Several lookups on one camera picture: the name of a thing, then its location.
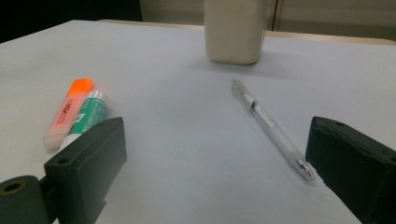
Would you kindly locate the clear plastic pen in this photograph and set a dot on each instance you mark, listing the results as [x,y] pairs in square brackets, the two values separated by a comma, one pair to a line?
[274,130]

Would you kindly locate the orange highlighter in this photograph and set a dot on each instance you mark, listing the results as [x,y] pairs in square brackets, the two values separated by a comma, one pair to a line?
[67,112]

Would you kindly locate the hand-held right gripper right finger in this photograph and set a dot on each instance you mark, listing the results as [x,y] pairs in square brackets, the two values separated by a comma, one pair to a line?
[355,168]

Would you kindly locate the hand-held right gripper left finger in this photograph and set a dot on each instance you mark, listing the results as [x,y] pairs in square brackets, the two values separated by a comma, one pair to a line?
[84,168]

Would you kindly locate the black curtain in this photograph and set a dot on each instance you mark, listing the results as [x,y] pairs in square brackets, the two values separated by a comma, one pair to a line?
[46,15]

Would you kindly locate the green glue stick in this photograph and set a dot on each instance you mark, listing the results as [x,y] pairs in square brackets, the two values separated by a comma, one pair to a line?
[91,112]

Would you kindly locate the beige pen holder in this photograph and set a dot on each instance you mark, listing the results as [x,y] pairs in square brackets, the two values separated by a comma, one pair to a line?
[233,31]

